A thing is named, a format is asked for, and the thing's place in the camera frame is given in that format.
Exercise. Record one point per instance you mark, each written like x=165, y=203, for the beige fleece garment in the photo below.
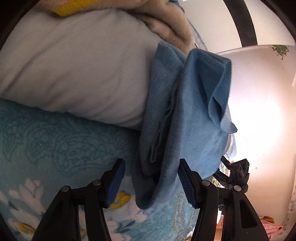
x=163, y=18

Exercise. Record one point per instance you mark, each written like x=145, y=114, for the white wardrobe with black stripe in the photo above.
x=221, y=26

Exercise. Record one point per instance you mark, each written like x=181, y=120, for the pink cloth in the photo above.
x=271, y=229

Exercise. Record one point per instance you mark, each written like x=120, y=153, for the grey floral duvet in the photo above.
x=95, y=65

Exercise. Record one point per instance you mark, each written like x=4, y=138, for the light blue sweater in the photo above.
x=187, y=117

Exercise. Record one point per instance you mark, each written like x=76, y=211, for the teal floral bed blanket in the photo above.
x=43, y=151

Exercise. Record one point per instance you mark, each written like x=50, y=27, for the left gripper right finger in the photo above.
x=240, y=221

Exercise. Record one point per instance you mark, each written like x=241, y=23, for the blue knit garment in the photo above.
x=176, y=2

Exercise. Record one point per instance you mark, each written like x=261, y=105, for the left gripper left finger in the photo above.
x=61, y=220

